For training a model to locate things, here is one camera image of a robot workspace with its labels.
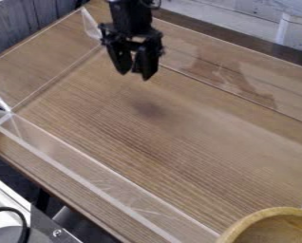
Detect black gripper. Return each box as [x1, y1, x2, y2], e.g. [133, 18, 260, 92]
[97, 23, 162, 81]

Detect grey metal bracket with screw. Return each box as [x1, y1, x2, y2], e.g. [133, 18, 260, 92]
[27, 206, 82, 243]

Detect white container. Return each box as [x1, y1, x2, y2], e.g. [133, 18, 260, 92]
[275, 12, 302, 51]

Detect brown wooden bowl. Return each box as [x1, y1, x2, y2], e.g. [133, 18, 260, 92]
[215, 207, 302, 243]

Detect clear acrylic table barrier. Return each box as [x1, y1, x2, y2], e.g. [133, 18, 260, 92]
[0, 7, 302, 243]

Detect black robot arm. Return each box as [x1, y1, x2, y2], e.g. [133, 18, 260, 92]
[97, 0, 162, 81]

